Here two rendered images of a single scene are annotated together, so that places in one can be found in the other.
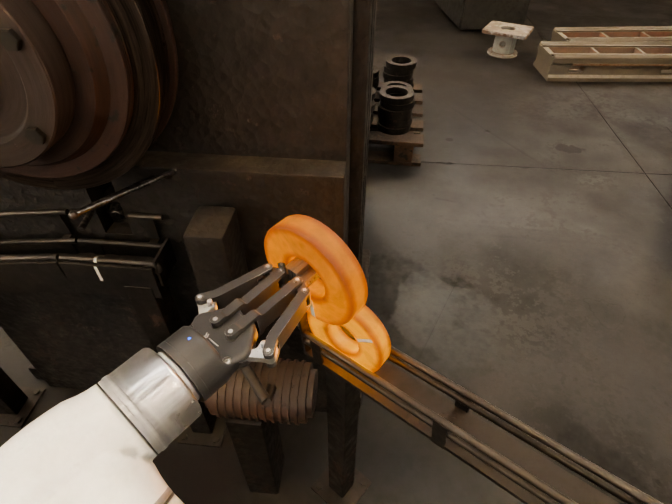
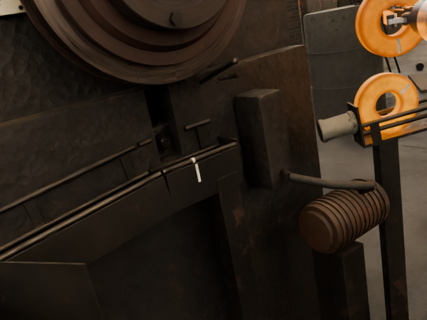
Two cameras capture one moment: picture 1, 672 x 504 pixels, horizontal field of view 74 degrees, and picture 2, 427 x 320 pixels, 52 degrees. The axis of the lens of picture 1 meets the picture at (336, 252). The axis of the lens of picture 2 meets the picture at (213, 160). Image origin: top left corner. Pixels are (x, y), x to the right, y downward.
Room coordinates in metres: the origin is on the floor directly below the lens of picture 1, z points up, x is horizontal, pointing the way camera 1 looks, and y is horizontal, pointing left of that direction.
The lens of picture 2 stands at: (-0.10, 0.99, 0.98)
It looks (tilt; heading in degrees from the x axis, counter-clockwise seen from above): 18 degrees down; 322
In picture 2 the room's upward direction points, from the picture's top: 11 degrees counter-clockwise
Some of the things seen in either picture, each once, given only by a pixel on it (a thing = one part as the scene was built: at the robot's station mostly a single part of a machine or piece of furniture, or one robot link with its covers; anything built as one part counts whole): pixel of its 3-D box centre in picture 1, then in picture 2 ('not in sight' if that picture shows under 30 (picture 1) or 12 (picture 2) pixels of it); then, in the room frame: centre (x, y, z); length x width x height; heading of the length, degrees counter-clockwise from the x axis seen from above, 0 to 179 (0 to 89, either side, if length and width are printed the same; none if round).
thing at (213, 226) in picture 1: (221, 264); (263, 138); (0.65, 0.23, 0.68); 0.11 x 0.08 x 0.24; 174
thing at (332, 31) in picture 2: not in sight; (345, 63); (1.97, -2.17, 0.45); 0.59 x 0.59 x 0.89
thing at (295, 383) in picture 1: (272, 432); (351, 283); (0.49, 0.15, 0.27); 0.22 x 0.13 x 0.53; 84
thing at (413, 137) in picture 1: (323, 91); not in sight; (2.59, 0.08, 0.22); 1.20 x 0.81 x 0.44; 82
